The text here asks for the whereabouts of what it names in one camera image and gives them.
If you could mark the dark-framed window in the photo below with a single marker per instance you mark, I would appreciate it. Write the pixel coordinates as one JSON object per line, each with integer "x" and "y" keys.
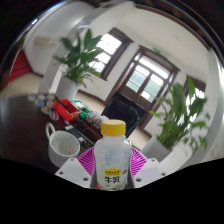
{"x": 201, "y": 92}
{"x": 106, "y": 46}

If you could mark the white speckled mug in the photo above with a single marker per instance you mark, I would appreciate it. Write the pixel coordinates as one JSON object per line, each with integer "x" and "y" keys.
{"x": 63, "y": 146}

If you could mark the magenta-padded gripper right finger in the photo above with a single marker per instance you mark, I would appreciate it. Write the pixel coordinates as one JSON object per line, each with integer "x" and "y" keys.
{"x": 150, "y": 170}

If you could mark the green exit sign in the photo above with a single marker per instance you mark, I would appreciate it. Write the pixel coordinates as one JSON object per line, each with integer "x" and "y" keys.
{"x": 156, "y": 50}

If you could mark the brown tray of snacks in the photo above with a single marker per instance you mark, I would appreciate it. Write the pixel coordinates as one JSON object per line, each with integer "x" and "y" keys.
{"x": 91, "y": 121}

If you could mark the dark wooden glazed door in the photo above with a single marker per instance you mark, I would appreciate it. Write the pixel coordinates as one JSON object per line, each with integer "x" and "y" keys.
{"x": 146, "y": 76}

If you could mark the red box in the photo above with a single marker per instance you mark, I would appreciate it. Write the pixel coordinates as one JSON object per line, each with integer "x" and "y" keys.
{"x": 65, "y": 110}

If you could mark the small potted green plant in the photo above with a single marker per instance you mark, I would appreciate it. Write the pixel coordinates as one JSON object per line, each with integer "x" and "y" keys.
{"x": 68, "y": 88}

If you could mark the black chair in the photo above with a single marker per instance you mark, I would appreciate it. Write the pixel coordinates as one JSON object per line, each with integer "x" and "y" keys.
{"x": 120, "y": 113}

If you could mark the yellow-capped clear drink bottle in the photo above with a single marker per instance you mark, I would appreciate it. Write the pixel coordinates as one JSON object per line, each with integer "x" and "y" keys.
{"x": 112, "y": 153}

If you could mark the white wall rail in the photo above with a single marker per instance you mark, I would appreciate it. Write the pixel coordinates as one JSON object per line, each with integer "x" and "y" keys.
{"x": 43, "y": 40}

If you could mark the large potted green plant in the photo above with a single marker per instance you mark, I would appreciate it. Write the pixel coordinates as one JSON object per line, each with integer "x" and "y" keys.
{"x": 176, "y": 123}

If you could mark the red carpeted steps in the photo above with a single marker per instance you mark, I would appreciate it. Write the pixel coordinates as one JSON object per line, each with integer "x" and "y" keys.
{"x": 20, "y": 66}

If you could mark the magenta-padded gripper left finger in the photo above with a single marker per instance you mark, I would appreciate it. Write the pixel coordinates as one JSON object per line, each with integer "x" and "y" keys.
{"x": 71, "y": 171}

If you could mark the colourful small jars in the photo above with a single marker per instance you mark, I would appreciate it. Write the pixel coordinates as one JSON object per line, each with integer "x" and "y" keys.
{"x": 43, "y": 103}

